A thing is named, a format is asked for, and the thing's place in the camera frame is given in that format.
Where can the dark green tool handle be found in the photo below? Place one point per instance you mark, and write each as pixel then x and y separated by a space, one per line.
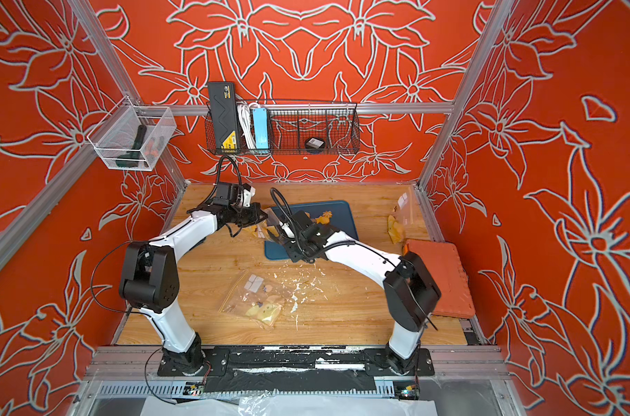
pixel 132 157

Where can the orange plastic tool case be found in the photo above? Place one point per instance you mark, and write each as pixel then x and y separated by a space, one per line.
pixel 444 264

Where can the orange fish cookie large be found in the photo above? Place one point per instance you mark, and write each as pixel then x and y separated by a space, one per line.
pixel 323 220

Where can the black box yellow label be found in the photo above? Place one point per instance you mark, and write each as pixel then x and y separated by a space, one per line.
pixel 224 117

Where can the black wire wall basket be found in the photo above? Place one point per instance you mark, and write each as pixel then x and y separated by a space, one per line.
pixel 292 123

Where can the clear acrylic wall bin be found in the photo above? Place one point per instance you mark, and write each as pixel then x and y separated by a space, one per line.
pixel 115 132

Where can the black mounting base rail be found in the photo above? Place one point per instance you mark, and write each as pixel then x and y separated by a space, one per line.
pixel 221 360

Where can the clear bag yellow dog print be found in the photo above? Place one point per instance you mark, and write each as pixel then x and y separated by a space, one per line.
pixel 402 217

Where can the small black round device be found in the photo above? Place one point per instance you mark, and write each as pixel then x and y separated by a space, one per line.
pixel 315 145

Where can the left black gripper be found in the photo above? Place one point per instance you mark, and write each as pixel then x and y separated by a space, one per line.
pixel 254 209

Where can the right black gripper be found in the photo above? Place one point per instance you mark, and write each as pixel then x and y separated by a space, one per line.
pixel 293 256

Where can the teal plastic tray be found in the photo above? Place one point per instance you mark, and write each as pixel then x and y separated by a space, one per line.
pixel 341 218

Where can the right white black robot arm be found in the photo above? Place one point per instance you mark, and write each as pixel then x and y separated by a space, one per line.
pixel 411 292

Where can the metal kitchen tongs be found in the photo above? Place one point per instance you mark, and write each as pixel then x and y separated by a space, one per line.
pixel 274 229

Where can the light blue box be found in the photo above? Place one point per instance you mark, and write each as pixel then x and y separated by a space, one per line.
pixel 261 124

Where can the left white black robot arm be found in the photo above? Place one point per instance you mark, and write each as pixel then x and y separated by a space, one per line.
pixel 150 282

